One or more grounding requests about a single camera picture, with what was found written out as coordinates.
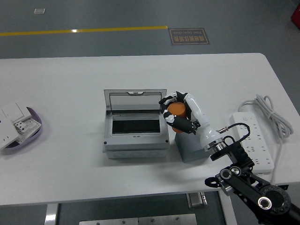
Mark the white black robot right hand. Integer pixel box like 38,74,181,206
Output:
158,91,224,151

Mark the orange cylinder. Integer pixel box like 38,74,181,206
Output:
167,102,188,134

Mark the grey electrical box with lid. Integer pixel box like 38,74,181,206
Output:
103,88,171,160

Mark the grey cube with round hole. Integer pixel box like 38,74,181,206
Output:
174,131,213,164

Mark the white power strip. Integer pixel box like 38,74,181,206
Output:
228,112,275,175

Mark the brown floor sign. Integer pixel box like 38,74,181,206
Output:
168,28,210,45

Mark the white table leg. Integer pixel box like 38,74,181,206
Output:
217,189,238,225
44,203,59,225

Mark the red object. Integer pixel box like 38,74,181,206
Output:
290,4,300,30

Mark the yellow floor tape line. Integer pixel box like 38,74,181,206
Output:
0,25,168,37

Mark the purple tray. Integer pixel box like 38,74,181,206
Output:
0,106,43,156

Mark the white socket plate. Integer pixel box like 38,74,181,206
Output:
0,117,19,150

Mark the white power cord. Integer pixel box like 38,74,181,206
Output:
238,94,295,186

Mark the grey metal bracket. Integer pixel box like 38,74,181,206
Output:
187,192,208,209

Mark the grey metal base plate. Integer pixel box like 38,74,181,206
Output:
79,213,197,225

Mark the white switch plate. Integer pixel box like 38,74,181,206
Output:
1,101,32,123

